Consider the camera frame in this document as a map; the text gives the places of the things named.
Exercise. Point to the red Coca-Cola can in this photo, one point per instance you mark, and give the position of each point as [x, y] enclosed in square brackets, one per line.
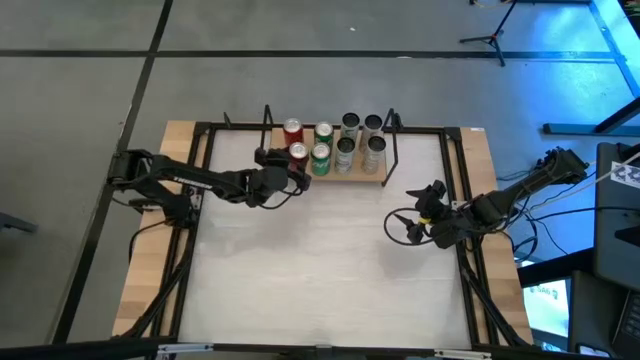
[298, 151]
[293, 135]

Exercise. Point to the Celsius can blue print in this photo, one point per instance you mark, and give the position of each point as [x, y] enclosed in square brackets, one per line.
[344, 162]

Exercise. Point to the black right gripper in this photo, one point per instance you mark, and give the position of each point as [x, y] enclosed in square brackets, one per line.
[445, 225]

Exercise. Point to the tall silver Celsius can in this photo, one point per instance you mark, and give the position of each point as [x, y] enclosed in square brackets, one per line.
[351, 121]

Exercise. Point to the black tripod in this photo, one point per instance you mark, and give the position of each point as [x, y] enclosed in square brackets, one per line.
[495, 40]

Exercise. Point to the black desk top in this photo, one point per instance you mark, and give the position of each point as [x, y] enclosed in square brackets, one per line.
[555, 267]

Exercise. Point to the lit computer screen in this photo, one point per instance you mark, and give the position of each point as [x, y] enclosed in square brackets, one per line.
[547, 310]

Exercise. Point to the black desk foot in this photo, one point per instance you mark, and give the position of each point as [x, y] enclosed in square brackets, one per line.
[575, 129]

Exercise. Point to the black keyboard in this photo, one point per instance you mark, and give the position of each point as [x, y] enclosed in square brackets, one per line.
[631, 320]

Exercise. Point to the black metal shelf end frame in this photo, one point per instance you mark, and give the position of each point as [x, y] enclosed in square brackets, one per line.
[392, 114]
[267, 110]

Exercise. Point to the Celsius can yellow print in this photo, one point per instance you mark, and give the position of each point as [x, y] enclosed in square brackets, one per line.
[373, 122]

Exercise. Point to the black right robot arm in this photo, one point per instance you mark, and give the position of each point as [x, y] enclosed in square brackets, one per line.
[525, 187]

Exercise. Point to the white marker label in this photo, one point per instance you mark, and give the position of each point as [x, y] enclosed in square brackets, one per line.
[627, 175]

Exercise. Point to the black metal table frame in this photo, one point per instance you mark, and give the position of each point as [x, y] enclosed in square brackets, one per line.
[245, 126]

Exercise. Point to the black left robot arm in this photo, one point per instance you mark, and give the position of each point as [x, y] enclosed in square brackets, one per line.
[200, 180]

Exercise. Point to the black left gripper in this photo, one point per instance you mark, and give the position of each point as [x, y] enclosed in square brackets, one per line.
[280, 167]

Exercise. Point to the dark grey equipment case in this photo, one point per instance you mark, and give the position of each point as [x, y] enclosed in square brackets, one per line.
[615, 235]

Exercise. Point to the Celsius can orange print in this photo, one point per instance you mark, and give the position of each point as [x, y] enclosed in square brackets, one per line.
[372, 160]

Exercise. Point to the grey chair leg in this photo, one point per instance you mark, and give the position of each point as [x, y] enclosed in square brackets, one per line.
[15, 222]

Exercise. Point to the green Sprite can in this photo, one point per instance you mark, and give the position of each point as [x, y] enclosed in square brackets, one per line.
[324, 132]
[320, 165]

